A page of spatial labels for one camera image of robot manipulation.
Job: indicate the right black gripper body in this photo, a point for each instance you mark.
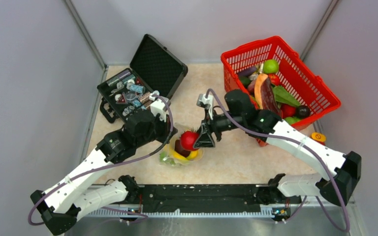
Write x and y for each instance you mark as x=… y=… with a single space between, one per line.
x=220 y=123

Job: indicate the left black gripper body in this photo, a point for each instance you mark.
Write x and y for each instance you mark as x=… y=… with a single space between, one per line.
x=159 y=132

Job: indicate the red apple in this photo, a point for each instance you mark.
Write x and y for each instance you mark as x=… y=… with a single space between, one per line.
x=274 y=79
x=188 y=139

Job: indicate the clear zip top bag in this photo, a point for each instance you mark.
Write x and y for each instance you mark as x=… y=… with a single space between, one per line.
x=169 y=148

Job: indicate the dark red fruit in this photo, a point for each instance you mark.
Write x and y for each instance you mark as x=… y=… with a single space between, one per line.
x=180 y=150

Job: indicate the red plastic basket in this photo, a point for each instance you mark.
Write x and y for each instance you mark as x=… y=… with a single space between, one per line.
x=296 y=78

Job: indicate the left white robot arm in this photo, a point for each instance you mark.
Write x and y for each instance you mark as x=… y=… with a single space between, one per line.
x=61 y=206

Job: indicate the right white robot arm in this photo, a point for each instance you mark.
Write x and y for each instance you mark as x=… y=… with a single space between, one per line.
x=337 y=174

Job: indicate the dark green avocado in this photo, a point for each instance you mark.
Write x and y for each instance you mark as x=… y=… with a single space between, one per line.
x=245 y=81

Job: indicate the dark purple eggplant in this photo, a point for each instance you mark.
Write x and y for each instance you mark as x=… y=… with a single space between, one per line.
x=268 y=101

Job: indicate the black open case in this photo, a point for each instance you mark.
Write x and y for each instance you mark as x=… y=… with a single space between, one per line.
x=152 y=68

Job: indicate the green leaf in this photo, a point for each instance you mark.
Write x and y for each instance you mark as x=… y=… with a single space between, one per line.
x=283 y=96

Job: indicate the green apple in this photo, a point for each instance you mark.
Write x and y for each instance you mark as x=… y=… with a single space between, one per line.
x=270 y=66

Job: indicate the dark plum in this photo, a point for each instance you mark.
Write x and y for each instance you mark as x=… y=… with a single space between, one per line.
x=302 y=112

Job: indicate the red yellow emergency button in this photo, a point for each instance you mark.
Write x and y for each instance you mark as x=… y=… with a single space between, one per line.
x=318 y=137

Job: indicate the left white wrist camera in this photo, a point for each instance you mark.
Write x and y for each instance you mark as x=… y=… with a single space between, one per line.
x=158 y=106

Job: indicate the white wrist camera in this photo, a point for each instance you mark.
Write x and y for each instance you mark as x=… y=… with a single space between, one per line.
x=158 y=106
x=207 y=103

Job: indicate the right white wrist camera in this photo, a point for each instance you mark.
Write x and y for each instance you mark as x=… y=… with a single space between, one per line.
x=207 y=103

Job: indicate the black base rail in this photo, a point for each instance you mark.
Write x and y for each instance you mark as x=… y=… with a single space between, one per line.
x=210 y=198

